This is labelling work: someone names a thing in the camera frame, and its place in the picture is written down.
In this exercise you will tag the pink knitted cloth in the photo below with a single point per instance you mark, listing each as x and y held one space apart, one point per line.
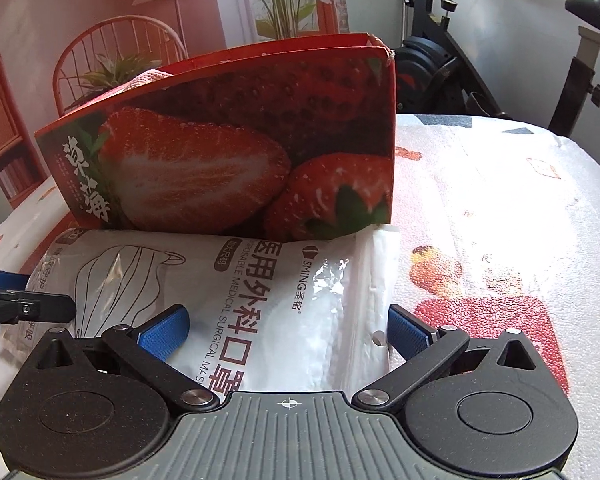
146 78

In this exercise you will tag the black exercise bike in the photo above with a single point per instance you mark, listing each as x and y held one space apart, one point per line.
511 59

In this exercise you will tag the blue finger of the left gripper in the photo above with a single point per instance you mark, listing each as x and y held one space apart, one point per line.
13 281

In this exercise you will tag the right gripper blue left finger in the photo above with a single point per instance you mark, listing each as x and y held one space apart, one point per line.
165 333

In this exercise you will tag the white patterned bed sheet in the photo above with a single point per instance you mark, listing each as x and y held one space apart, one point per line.
498 223

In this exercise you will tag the red strawberry cardboard box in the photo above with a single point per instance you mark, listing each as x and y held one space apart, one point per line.
285 140

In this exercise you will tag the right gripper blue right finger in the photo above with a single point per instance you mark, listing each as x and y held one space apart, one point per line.
407 334

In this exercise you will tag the white surgical mask bag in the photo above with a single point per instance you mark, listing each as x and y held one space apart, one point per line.
262 316

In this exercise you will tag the living room backdrop poster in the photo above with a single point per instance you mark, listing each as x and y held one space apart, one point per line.
55 54

